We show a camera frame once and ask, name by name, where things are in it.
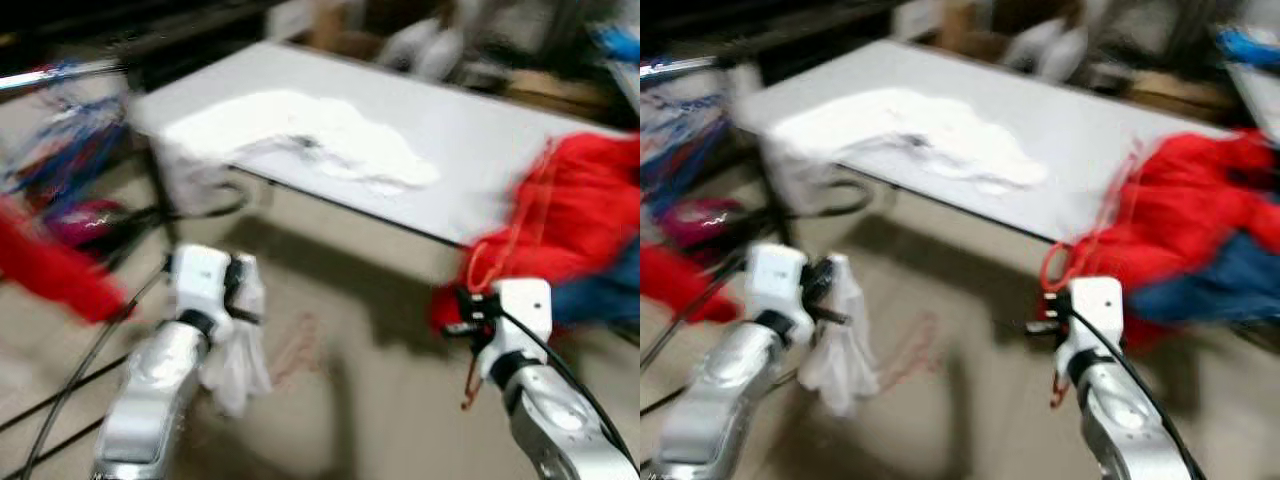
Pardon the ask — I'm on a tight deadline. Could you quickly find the red plastic hanger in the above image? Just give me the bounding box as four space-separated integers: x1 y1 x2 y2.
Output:
898 312 943 389
460 140 561 411
1038 140 1146 409
268 312 323 389

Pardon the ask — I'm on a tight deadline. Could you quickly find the white garment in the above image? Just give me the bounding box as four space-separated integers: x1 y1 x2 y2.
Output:
797 255 881 418
160 88 441 216
765 88 1051 216
200 255 273 418

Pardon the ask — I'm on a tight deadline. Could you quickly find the blue plastic hanger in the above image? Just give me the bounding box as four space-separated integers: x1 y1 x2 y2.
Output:
640 70 741 216
5 60 131 201

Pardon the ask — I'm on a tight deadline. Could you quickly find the blue garment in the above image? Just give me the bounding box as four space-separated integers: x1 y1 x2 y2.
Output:
550 240 641 326
1125 230 1280 326

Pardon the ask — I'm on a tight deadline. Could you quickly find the pink round object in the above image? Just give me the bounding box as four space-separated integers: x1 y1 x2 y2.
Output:
665 198 746 251
45 198 126 251

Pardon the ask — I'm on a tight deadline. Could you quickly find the red T-shirt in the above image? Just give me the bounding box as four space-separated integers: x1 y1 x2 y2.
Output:
0 195 136 326
640 245 741 326

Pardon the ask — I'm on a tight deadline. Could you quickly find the red garment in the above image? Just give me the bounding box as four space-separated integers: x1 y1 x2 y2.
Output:
430 130 641 336
1065 128 1280 351

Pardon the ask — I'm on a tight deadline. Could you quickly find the white table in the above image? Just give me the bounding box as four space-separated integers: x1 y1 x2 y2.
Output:
128 40 641 251
735 38 1241 246

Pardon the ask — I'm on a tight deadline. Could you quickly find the flat cardboard piece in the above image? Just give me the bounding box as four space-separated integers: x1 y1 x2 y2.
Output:
1130 75 1236 116
505 70 611 116

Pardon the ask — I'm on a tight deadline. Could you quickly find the white plastic bag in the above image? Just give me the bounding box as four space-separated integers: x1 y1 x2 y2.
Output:
380 18 429 71
420 25 471 81
1005 18 1051 71
1040 25 1091 81

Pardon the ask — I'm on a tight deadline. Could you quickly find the cardboard box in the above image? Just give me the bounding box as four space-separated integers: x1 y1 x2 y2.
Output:
305 0 386 59
935 0 1011 59

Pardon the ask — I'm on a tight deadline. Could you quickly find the blue soft item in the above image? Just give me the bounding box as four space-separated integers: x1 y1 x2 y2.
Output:
590 25 641 63
1218 25 1280 71

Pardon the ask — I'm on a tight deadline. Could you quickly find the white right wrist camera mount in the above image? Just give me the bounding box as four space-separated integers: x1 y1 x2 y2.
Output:
488 278 554 383
1060 277 1124 376

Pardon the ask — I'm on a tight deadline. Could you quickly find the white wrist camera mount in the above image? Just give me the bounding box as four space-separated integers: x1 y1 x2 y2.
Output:
172 244 239 319
488 278 554 383
745 243 813 319
1060 277 1124 376

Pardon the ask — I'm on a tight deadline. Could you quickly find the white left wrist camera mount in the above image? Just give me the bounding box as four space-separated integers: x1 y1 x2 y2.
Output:
172 244 239 319
745 243 813 319

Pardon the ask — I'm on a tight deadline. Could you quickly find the black curved cable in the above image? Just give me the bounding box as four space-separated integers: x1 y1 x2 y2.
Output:
150 170 251 226
760 175 876 221

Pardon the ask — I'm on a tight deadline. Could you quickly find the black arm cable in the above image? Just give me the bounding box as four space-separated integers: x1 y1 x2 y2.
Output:
1095 320 1206 480
498 308 636 471

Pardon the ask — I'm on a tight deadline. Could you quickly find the black floor cable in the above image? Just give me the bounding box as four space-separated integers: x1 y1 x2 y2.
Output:
0 350 136 436
640 380 706 416
18 255 176 480
640 255 751 371

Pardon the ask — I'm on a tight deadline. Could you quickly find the metal clothes rail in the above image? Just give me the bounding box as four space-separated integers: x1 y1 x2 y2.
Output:
0 60 126 96
640 55 701 81

